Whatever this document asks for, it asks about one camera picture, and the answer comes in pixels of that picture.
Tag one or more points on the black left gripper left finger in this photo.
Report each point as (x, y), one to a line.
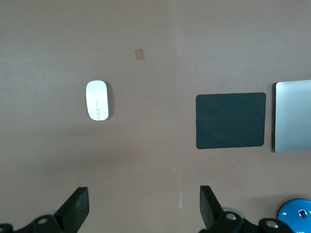
(75, 208)

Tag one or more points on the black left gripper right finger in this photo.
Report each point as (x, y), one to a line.
(211, 211)

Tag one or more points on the white computer mouse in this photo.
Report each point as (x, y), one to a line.
(97, 99)

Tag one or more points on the black mouse pad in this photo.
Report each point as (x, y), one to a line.
(230, 120)

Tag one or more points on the blue desk lamp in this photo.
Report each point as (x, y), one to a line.
(294, 213)

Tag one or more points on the silver laptop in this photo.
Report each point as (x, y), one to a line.
(294, 116)

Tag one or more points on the brown tape patch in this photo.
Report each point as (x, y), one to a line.
(139, 54)

